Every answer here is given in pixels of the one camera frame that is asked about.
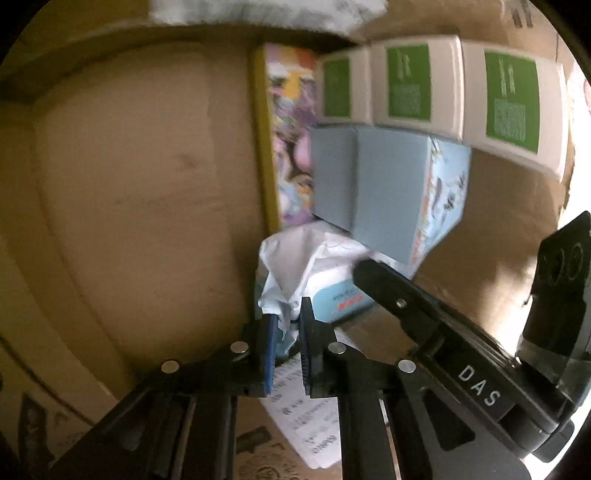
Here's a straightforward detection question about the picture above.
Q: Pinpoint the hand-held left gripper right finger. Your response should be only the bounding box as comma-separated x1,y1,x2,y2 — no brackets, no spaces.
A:
298,296,532,480

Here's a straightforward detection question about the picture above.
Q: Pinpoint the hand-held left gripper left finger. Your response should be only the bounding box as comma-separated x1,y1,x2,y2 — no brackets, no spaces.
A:
48,311,280,480

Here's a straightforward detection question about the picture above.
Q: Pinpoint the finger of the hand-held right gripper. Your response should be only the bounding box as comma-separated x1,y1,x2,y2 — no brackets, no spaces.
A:
353,259,518,370

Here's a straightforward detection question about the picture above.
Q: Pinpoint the blue white wet wipes pack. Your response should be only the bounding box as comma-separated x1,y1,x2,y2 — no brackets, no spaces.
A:
254,220,377,358

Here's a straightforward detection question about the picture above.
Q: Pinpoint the blue printed box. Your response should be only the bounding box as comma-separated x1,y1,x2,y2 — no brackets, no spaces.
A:
308,124,472,267

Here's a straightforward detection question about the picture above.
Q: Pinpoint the cardboard box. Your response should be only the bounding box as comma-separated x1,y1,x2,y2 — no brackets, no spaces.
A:
0,0,591,480

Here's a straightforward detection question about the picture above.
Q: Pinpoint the white printed paper slip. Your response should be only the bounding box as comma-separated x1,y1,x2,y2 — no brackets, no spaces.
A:
261,357,342,469

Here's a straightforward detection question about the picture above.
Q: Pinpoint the colourful printed box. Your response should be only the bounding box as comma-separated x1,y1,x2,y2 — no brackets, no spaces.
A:
252,42,324,232

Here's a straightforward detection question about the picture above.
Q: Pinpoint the white box green label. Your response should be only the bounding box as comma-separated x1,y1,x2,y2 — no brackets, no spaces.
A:
462,41,570,181
372,36,465,139
316,48,372,125

